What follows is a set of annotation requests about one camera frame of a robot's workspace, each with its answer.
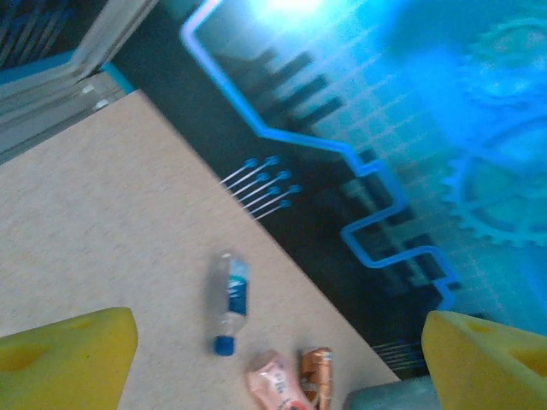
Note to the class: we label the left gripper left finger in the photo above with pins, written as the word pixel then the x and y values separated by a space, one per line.
pixel 60 367

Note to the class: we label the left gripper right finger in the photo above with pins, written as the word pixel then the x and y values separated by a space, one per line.
pixel 483 367

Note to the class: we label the blue-label bottle with blue cap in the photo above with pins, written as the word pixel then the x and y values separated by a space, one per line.
pixel 237 294

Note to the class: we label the pink plastic bottle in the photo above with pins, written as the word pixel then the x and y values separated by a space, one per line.
pixel 273 380

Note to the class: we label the clear plastic bin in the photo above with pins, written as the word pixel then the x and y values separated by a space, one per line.
pixel 384 395

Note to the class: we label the blue plastic bin liner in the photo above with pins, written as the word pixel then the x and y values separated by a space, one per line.
pixel 384 395

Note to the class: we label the copper-coloured plastic bottle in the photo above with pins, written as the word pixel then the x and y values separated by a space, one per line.
pixel 316 371

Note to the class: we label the aluminium left side rail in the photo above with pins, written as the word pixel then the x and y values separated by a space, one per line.
pixel 47 115

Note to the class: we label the aluminium left frame post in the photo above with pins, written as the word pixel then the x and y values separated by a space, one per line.
pixel 113 34

